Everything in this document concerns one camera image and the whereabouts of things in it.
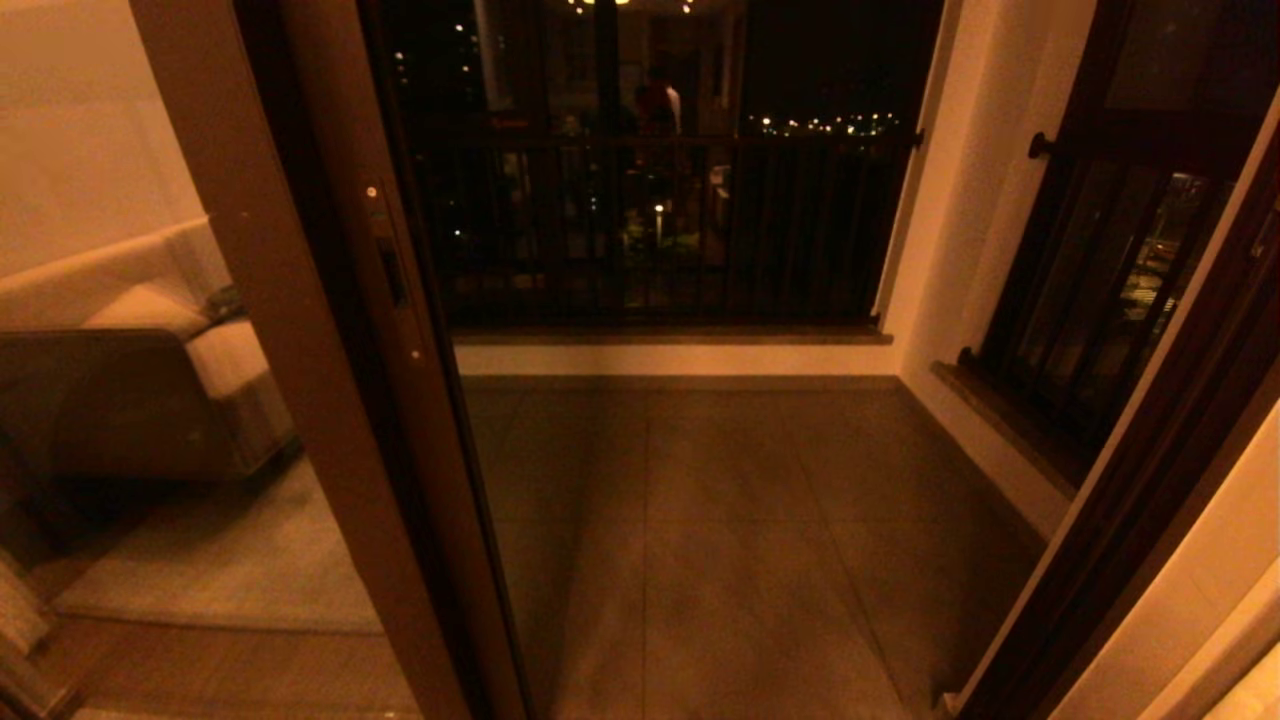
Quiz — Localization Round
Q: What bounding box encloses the dark metal balcony railing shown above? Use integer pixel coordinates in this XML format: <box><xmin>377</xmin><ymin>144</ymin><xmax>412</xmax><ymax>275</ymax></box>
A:
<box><xmin>400</xmin><ymin>125</ymin><xmax>926</xmax><ymax>326</ymax></box>

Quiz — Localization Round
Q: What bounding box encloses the stone side window sill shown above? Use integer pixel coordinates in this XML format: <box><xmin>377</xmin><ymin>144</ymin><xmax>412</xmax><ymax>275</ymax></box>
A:
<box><xmin>930</xmin><ymin>358</ymin><xmax>1086</xmax><ymax>501</ymax></box>

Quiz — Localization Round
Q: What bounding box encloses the grey sofa with light cushions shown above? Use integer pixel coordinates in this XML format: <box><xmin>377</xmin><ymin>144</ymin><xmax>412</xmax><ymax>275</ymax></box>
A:
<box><xmin>0</xmin><ymin>215</ymin><xmax>296</xmax><ymax>481</ymax></box>

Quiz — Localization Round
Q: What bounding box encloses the dark brown door jamb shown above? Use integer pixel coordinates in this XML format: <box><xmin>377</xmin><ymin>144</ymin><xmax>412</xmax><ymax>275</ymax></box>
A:
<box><xmin>945</xmin><ymin>100</ymin><xmax>1280</xmax><ymax>720</ymax></box>

